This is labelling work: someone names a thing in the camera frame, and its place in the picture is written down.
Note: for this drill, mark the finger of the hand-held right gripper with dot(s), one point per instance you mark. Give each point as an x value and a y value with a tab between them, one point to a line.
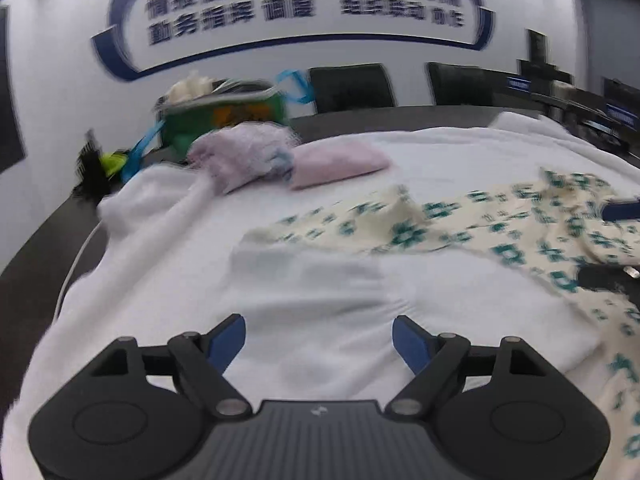
622	210
607	279

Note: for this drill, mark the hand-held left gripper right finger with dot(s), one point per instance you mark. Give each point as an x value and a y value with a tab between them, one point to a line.
410	342

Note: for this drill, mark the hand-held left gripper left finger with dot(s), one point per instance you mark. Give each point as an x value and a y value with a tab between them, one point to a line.
227	342

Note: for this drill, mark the cream garment with green flowers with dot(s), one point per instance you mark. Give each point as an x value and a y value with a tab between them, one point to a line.
450	230

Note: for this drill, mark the pastel floral ruffled garment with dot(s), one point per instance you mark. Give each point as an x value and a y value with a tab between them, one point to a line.
240	155

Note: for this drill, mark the pink dotted garment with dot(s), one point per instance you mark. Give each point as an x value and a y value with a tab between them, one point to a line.
340	162

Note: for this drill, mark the white terry towel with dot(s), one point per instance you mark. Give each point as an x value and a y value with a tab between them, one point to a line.
310	300

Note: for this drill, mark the blue name plate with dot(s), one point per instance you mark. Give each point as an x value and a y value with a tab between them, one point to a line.
517	84

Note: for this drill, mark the black office chair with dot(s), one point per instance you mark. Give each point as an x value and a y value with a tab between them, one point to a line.
350	87
467	85

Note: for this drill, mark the yellow-green cloth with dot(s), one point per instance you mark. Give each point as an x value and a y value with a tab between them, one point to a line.
114	162

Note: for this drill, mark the cream cloth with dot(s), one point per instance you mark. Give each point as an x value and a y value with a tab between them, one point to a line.
190	87

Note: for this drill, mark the black wall screen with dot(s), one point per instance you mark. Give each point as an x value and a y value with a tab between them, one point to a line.
10	95

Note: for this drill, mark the blue wall lettering sign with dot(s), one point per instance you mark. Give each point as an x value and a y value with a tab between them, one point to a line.
230	12

